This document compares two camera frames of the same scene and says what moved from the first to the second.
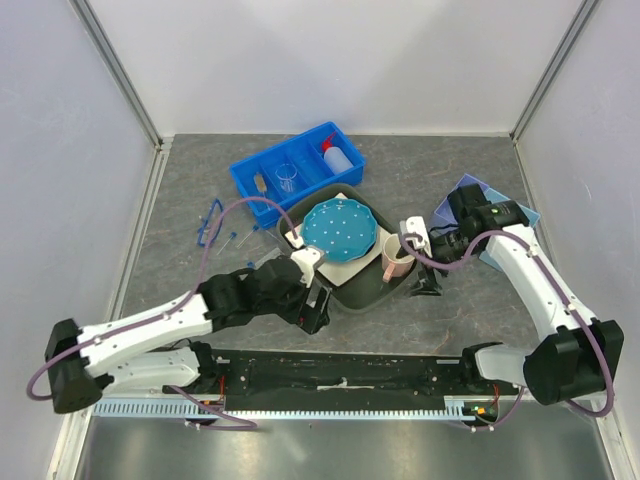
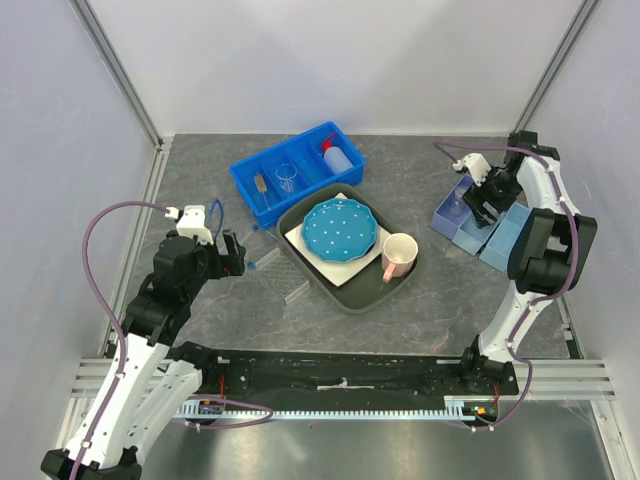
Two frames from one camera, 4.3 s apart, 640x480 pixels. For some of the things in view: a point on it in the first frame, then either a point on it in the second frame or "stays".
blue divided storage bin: x=285 y=172 stays
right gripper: x=427 y=284 to x=477 y=196
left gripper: x=313 y=318 to x=232 y=264
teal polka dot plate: x=343 y=228 stays
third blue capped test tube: x=254 y=229 stays
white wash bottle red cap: x=336 y=160 stays
